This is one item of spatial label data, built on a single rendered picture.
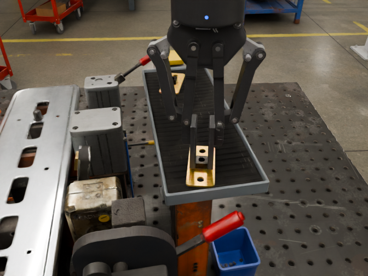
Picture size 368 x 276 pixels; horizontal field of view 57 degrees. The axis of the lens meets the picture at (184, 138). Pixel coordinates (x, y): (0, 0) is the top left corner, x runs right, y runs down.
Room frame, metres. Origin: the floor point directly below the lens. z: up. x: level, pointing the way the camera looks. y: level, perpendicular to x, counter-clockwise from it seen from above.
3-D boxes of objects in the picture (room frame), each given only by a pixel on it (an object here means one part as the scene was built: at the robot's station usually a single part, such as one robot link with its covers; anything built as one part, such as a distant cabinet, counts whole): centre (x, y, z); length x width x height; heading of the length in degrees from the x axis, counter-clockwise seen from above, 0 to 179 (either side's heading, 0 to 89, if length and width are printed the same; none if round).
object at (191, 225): (0.49, -0.01, 0.92); 0.10 x 0.08 x 0.45; 10
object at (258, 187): (0.49, -0.01, 1.16); 0.37 x 0.14 x 0.02; 10
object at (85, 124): (0.55, 0.17, 0.90); 0.13 x 0.10 x 0.41; 100
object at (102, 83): (0.81, 0.22, 0.88); 0.11 x 0.10 x 0.36; 100
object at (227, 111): (0.35, -0.05, 1.23); 0.03 x 0.01 x 0.05; 85
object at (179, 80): (0.60, 0.02, 1.17); 0.08 x 0.04 x 0.01; 171
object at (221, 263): (0.49, -0.12, 0.74); 0.11 x 0.10 x 0.09; 10
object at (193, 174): (0.36, -0.02, 1.17); 0.08 x 0.04 x 0.01; 175
